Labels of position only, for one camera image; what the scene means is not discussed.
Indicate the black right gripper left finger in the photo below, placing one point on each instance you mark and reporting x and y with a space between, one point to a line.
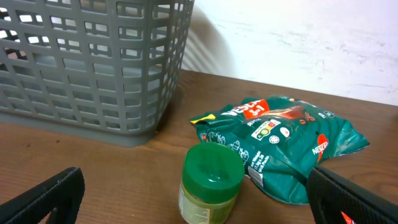
58 199

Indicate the grey plastic lattice basket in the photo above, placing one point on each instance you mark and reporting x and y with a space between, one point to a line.
104 70

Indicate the green lidded jar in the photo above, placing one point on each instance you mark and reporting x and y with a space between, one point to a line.
212 176

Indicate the green Nescafe coffee bag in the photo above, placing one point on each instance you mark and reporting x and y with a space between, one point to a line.
280 139

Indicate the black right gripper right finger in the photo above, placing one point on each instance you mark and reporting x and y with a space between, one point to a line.
335 199

